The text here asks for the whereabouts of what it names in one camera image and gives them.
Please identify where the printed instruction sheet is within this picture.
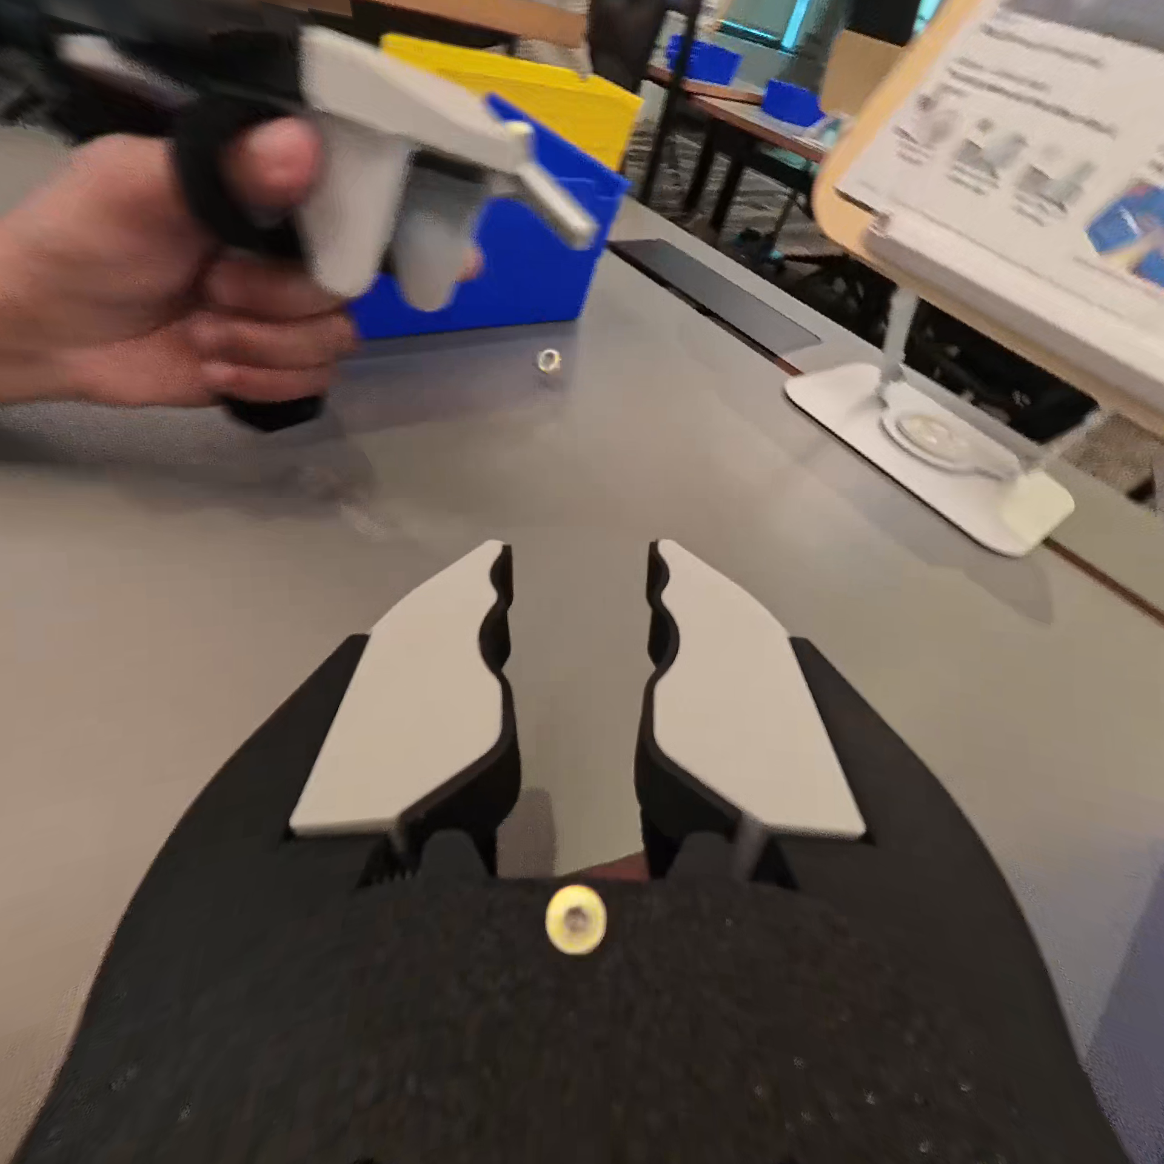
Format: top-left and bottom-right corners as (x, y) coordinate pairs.
(831, 0), (1164, 292)

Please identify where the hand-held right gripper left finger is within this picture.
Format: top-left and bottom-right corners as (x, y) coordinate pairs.
(289, 540), (521, 874)

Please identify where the wooden board document stand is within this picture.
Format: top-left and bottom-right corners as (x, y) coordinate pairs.
(784, 0), (1164, 558)

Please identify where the small blue bin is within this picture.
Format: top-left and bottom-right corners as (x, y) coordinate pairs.
(666, 34), (742, 84)
(763, 80), (827, 126)

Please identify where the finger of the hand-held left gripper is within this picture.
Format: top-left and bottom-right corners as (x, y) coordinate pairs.
(514, 145), (603, 252)

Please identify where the yellow plastic bin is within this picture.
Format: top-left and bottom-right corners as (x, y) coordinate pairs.
(379, 32), (645, 174)

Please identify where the blue plastic bin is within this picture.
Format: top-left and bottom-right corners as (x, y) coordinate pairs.
(349, 91), (633, 342)

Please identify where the black flat pad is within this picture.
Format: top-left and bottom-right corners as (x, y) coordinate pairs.
(607, 238), (824, 374)

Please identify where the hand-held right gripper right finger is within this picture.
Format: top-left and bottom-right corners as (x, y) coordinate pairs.
(633, 539), (867, 878)

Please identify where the person's left hand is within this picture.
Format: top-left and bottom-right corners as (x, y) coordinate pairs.
(0, 116), (360, 410)

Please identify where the wooden table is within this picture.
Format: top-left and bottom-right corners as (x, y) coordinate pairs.
(645, 64), (820, 161)

